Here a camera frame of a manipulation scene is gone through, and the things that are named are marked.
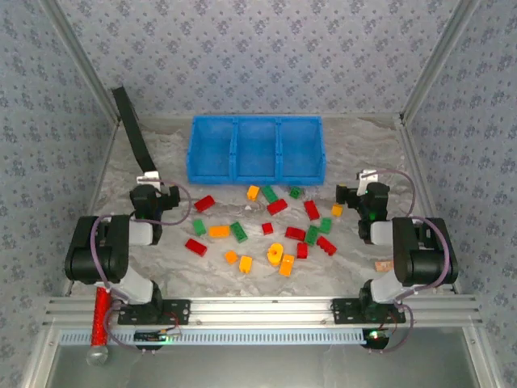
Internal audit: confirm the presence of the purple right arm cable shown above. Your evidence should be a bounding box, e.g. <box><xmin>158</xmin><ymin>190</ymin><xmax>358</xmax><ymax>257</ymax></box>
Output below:
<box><xmin>368</xmin><ymin>168</ymin><xmax>450</xmax><ymax>355</ymax></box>

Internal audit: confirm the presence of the black mount plate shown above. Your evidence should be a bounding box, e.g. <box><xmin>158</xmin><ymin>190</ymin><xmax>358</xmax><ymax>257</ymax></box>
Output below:
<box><xmin>331</xmin><ymin>297</ymin><xmax>407</xmax><ymax>325</ymax></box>
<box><xmin>116</xmin><ymin>298</ymin><xmax>191</xmax><ymax>327</ymax></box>

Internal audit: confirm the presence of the circuit board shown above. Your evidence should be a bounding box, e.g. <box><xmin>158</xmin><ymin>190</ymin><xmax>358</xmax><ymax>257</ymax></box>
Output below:
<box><xmin>134</xmin><ymin>330</ymin><xmax>183</xmax><ymax>344</ymax></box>
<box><xmin>362</xmin><ymin>327</ymin><xmax>392</xmax><ymax>351</ymax></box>

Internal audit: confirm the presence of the right circuit board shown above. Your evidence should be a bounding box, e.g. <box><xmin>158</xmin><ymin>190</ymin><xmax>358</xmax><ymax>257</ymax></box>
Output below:
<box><xmin>362</xmin><ymin>327</ymin><xmax>392</xmax><ymax>351</ymax></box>

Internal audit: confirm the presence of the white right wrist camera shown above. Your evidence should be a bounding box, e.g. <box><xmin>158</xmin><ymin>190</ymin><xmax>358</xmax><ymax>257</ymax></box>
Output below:
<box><xmin>355</xmin><ymin>169</ymin><xmax>380</xmax><ymax>191</ymax></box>

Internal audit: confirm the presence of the round yellow lego piece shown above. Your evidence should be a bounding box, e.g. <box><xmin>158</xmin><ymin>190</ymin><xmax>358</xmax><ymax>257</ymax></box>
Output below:
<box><xmin>266</xmin><ymin>242</ymin><xmax>283</xmax><ymax>267</ymax></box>

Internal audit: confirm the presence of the aluminium side rail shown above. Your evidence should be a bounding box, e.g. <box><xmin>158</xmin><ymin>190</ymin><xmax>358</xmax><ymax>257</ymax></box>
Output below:
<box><xmin>62</xmin><ymin>119</ymin><xmax>122</xmax><ymax>298</ymax></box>
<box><xmin>397</xmin><ymin>120</ymin><xmax>462</xmax><ymax>294</ymax></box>

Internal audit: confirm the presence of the slotted cable duct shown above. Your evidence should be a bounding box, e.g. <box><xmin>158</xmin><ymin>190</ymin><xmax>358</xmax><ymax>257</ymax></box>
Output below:
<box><xmin>56</xmin><ymin>327</ymin><xmax>371</xmax><ymax>347</ymax></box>

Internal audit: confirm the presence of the black strap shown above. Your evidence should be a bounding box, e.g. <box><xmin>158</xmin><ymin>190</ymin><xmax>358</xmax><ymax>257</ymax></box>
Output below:
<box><xmin>111</xmin><ymin>86</ymin><xmax>158</xmax><ymax>174</ymax></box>

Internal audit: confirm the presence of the black right mount plate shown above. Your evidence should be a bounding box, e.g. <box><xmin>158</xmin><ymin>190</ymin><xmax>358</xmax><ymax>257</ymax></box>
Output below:
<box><xmin>331</xmin><ymin>297</ymin><xmax>407</xmax><ymax>325</ymax></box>

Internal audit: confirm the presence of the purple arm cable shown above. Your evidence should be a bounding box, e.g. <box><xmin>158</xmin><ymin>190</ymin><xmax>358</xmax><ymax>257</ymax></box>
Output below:
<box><xmin>89</xmin><ymin>179</ymin><xmax>193</xmax><ymax>351</ymax></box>
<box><xmin>368</xmin><ymin>168</ymin><xmax>450</xmax><ymax>355</ymax></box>

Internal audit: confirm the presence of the black left mount plate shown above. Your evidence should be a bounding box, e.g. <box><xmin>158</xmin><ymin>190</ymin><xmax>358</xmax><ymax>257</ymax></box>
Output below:
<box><xmin>116</xmin><ymin>298</ymin><xmax>191</xmax><ymax>327</ymax></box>

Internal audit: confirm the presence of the red glitter microphone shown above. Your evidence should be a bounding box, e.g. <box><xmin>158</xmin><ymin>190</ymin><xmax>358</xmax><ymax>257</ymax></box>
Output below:
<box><xmin>86</xmin><ymin>287</ymin><xmax>113</xmax><ymax>367</ymax></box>

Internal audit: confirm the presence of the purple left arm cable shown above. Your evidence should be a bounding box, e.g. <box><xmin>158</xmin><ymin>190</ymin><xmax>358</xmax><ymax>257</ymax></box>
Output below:
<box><xmin>89</xmin><ymin>179</ymin><xmax>193</xmax><ymax>351</ymax></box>

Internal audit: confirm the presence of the aluminium mounting rail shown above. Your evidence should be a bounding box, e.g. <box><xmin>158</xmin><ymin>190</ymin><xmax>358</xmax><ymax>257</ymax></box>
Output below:
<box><xmin>42</xmin><ymin>294</ymin><xmax>484</xmax><ymax>327</ymax></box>

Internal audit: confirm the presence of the grey metal panel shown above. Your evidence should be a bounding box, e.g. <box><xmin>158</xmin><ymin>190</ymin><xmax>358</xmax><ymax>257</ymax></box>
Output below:
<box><xmin>40</xmin><ymin>343</ymin><xmax>492</xmax><ymax>388</ymax></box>

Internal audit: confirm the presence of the aluminium frame post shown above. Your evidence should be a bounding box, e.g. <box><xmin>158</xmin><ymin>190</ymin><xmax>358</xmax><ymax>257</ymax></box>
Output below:
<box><xmin>38</xmin><ymin>0</ymin><xmax>124</xmax><ymax>124</ymax></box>
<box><xmin>397</xmin><ymin>0</ymin><xmax>484</xmax><ymax>124</ymax></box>

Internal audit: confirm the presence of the left circuit board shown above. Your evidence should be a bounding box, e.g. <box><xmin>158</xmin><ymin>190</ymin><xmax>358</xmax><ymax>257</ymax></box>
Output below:
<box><xmin>134</xmin><ymin>330</ymin><xmax>183</xmax><ymax>344</ymax></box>

